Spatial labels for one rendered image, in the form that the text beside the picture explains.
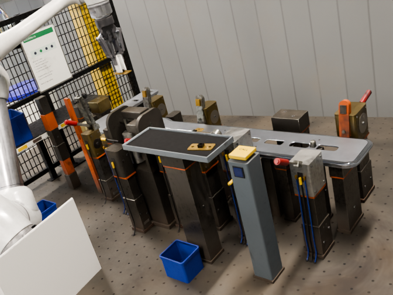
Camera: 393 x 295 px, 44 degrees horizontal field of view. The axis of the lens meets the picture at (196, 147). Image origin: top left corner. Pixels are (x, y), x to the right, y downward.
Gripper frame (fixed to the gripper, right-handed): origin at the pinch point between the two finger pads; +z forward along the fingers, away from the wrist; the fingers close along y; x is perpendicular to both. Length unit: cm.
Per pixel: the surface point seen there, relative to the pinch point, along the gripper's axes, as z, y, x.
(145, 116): 13.2, 21.1, 29.6
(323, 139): 33, -5, 84
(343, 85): 91, -181, 11
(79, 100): 10.0, 16.0, -14.3
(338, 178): 41, 6, 94
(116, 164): 28.4, 32.3, 17.8
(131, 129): 17.0, 24.6, 24.1
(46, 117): 19, 17, -45
